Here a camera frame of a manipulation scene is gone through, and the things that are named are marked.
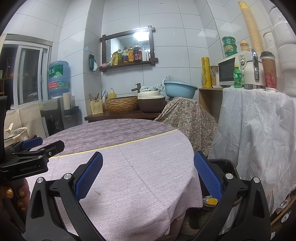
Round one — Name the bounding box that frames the glass storage jar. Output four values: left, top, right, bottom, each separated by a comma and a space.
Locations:
210, 65, 219, 87

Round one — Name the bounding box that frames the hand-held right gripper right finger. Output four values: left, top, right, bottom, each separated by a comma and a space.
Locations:
194, 151, 271, 241

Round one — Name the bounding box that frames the beige chopstick holder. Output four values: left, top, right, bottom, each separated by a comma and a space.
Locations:
89, 99, 104, 115

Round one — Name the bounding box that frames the purple striped tablecloth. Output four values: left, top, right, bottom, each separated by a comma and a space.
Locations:
40, 118, 178, 156

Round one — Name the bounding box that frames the white electric kettle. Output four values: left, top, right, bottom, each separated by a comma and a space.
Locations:
243, 49, 266, 90

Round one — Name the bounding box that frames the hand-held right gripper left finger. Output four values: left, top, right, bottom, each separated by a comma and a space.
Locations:
25, 151, 104, 241

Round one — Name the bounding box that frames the stack of yellow paper cups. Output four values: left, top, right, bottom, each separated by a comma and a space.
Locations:
238, 0, 264, 55

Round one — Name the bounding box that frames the light blue basin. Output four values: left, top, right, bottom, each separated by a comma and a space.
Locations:
164, 81, 198, 99

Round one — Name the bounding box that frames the white microwave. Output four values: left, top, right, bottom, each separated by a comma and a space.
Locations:
217, 51, 252, 87

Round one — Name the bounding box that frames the woven pattern basin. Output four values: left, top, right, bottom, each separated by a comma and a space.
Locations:
105, 96, 139, 113

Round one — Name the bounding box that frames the white cloth cover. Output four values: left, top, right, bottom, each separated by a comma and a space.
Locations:
209, 86, 296, 214

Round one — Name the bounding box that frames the blue water jug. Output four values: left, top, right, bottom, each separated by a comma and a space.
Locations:
48, 61, 70, 98

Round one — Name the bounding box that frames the grey water dispenser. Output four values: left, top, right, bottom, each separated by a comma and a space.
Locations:
40, 97, 80, 137

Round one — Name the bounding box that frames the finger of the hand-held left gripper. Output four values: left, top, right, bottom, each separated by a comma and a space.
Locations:
11, 140, 65, 163
5, 136, 43, 153

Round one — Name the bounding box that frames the pale blue cloth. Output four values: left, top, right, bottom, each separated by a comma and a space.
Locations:
140, 75, 176, 92

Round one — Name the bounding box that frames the floral cloth cover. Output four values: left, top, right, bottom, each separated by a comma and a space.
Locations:
154, 97, 219, 157

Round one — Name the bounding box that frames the green soda bottle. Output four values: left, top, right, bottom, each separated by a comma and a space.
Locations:
233, 64, 243, 89

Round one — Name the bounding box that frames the black trash bin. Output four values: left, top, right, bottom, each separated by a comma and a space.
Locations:
188, 158, 239, 235

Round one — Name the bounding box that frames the wall tissue holder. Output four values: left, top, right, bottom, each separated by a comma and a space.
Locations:
88, 54, 99, 71

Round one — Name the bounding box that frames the beige cloth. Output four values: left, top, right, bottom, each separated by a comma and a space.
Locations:
3, 105, 47, 139

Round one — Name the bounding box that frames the pink tablecloth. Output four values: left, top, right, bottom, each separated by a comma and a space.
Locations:
24, 130, 204, 237

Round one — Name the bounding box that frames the dark sauce bottle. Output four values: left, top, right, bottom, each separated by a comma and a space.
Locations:
133, 43, 142, 62

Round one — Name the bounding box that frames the orange lid jar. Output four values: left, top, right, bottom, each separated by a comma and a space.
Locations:
239, 40, 251, 52

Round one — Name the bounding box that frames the yellow wrap roll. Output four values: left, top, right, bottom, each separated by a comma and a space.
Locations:
201, 57, 212, 88

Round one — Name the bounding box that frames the brown rice cooker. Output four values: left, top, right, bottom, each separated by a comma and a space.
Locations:
137, 90, 166, 113

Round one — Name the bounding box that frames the sliding window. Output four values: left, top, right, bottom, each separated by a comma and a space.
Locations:
3, 45, 50, 107

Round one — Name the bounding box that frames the paper cup tube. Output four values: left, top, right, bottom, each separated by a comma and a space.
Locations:
63, 92, 81, 116

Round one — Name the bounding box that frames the person's left hand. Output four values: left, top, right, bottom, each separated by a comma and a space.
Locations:
0, 179, 31, 212

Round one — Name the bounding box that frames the white electric pot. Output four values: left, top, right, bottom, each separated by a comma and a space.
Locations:
3, 123, 29, 142

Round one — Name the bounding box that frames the red cup with black lid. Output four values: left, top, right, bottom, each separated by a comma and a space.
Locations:
260, 51, 277, 93

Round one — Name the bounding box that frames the dark wooden counter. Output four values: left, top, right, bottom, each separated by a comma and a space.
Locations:
84, 110, 162, 123

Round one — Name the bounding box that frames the light wooden cabinet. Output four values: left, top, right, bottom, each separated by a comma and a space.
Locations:
198, 87, 223, 126

